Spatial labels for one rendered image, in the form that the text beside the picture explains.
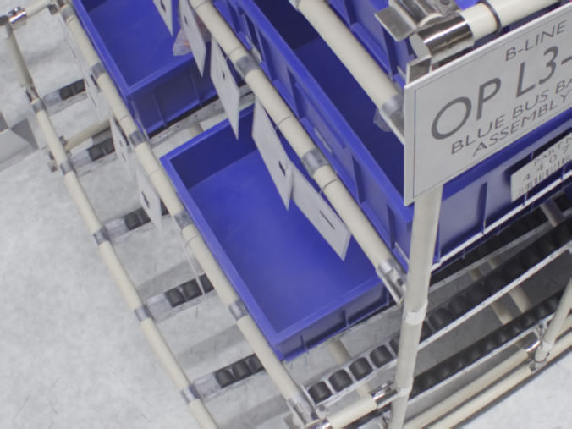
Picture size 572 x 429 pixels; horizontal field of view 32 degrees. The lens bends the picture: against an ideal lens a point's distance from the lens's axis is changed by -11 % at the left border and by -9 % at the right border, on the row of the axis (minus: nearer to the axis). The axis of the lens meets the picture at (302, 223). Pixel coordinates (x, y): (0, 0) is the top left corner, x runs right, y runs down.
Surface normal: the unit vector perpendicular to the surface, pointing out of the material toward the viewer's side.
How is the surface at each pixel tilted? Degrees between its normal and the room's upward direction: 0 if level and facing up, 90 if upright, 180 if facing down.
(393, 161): 4
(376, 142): 4
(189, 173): 90
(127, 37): 3
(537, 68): 90
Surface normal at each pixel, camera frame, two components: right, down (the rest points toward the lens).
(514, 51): 0.51, 0.76
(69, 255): -0.05, -0.44
